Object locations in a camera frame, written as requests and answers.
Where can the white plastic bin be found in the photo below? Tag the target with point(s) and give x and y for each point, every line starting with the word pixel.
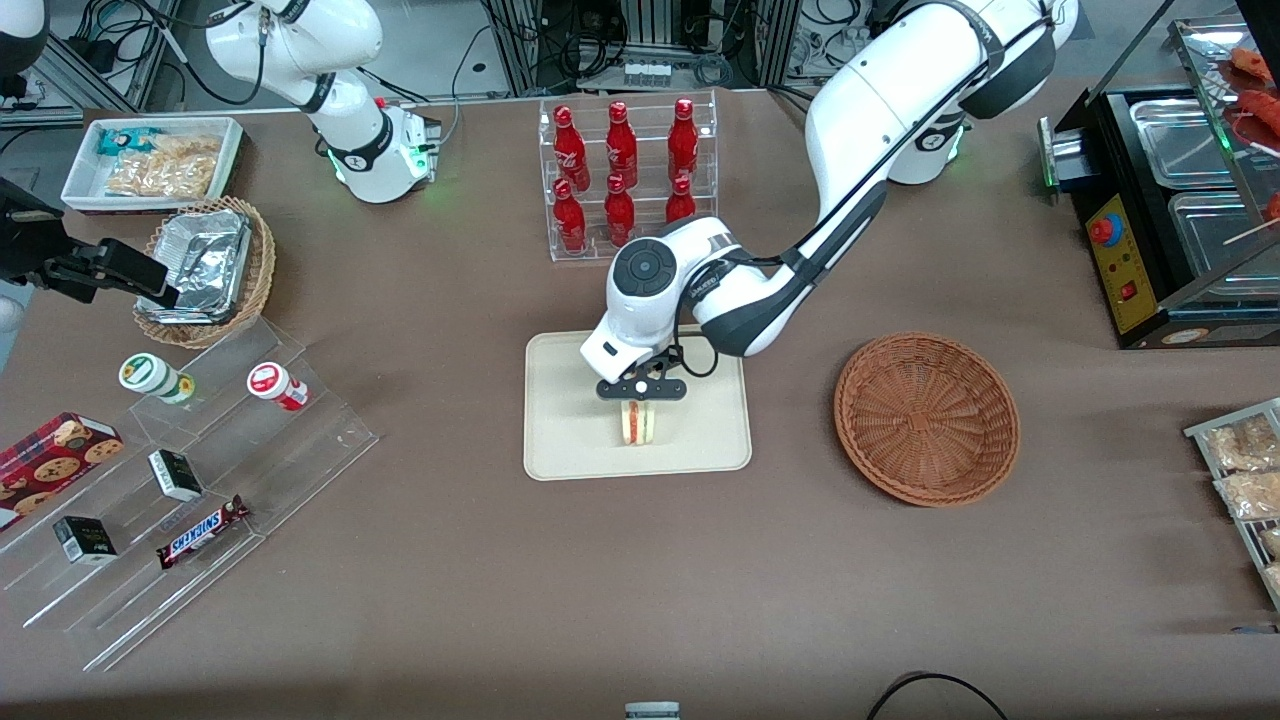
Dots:
pixel 80 185

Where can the red fried skewer food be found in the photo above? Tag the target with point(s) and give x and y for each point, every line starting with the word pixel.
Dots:
pixel 1250 62

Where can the small grey device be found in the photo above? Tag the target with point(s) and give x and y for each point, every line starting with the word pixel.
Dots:
pixel 652 711

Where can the aluminium foil container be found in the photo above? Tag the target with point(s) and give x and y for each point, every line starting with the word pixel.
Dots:
pixel 205 260

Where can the red cookie box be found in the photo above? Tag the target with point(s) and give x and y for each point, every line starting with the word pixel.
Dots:
pixel 50 465

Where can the beige plastic tray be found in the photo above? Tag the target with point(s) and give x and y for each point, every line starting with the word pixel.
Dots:
pixel 570 430

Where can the red cola bottle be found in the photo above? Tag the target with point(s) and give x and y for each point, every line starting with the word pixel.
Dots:
pixel 680 200
pixel 569 220
pixel 619 210
pixel 568 145
pixel 621 145
pixel 683 140

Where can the teal snack packet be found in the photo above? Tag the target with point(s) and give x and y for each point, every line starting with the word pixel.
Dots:
pixel 120 140

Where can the small light wicker basket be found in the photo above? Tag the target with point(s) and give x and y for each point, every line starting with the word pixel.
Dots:
pixel 262 270

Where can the clear bag of chips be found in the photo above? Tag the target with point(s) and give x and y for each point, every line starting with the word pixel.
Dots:
pixel 160 180
pixel 190 147

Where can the triangular sandwich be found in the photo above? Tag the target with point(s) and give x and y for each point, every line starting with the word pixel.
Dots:
pixel 638 428

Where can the large brown wicker basket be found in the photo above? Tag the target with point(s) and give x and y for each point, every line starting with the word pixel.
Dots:
pixel 925 420

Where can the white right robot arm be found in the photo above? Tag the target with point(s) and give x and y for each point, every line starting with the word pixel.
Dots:
pixel 300 50

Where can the clear bag of snacks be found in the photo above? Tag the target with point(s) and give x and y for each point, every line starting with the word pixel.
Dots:
pixel 1250 495
pixel 1240 445
pixel 1271 542
pixel 1274 578

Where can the green capped yogurt bottle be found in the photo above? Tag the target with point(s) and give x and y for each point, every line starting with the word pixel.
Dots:
pixel 150 375

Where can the black food warmer machine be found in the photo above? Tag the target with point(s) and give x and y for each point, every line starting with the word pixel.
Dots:
pixel 1125 270

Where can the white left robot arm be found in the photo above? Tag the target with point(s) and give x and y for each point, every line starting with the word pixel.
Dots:
pixel 870 110

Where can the clear acrylic bottle rack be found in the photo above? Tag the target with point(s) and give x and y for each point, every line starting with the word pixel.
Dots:
pixel 590 255

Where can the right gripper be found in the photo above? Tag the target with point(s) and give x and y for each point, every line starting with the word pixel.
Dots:
pixel 30 252

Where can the steel warmer pan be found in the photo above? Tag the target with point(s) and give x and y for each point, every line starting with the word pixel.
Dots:
pixel 1210 240
pixel 1180 140

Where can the clear acrylic step stand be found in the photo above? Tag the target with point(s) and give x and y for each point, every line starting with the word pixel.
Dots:
pixel 300 460

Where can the Snickers chocolate bar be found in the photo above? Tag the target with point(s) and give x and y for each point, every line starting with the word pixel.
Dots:
pixel 200 532

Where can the white power strip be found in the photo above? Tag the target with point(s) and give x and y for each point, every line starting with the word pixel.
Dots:
pixel 648 73

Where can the small black carton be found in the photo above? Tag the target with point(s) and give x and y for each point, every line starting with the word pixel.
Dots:
pixel 175 475
pixel 85 540

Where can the red capped yogurt bottle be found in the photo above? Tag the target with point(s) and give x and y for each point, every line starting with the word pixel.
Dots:
pixel 272 384

